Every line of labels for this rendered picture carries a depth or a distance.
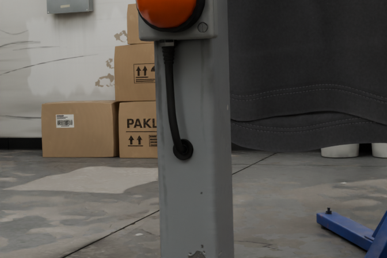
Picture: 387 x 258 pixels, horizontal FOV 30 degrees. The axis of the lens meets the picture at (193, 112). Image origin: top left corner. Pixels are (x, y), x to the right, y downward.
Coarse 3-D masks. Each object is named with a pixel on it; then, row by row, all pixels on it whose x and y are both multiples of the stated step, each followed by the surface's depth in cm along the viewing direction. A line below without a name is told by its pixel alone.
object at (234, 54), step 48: (240, 0) 74; (288, 0) 73; (336, 0) 71; (384, 0) 69; (240, 48) 74; (288, 48) 74; (336, 48) 72; (384, 48) 70; (240, 96) 75; (288, 96) 74; (336, 96) 72; (384, 96) 70; (240, 144) 75; (288, 144) 75; (336, 144) 72
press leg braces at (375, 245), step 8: (384, 216) 226; (384, 224) 184; (376, 232) 232; (384, 232) 182; (376, 240) 182; (384, 240) 181; (376, 248) 180; (384, 248) 179; (368, 256) 180; (376, 256) 178; (384, 256) 179
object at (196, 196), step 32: (224, 0) 48; (160, 32) 45; (192, 32) 44; (224, 32) 48; (160, 64) 46; (192, 64) 46; (224, 64) 48; (160, 96) 46; (192, 96) 46; (224, 96) 48; (160, 128) 47; (192, 128) 46; (224, 128) 48; (160, 160) 47; (192, 160) 46; (224, 160) 47; (160, 192) 47; (192, 192) 46; (224, 192) 47; (160, 224) 47; (192, 224) 46; (224, 224) 47; (192, 256) 47; (224, 256) 47
